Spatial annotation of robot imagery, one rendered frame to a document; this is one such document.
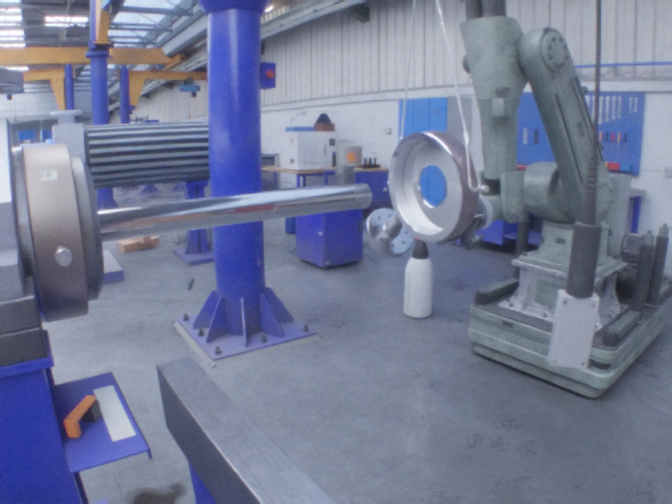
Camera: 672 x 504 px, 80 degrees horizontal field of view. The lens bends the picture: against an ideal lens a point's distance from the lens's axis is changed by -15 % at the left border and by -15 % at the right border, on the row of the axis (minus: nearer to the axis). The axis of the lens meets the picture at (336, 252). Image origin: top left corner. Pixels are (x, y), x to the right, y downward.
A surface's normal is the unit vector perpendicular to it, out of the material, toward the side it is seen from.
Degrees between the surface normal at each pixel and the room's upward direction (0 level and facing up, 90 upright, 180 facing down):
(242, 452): 0
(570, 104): 90
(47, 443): 90
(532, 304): 90
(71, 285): 114
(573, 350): 90
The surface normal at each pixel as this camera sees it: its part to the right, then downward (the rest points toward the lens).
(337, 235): 0.58, 0.20
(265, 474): 0.00, -0.97
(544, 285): -0.79, 0.15
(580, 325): -0.34, 0.23
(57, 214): 0.56, -0.15
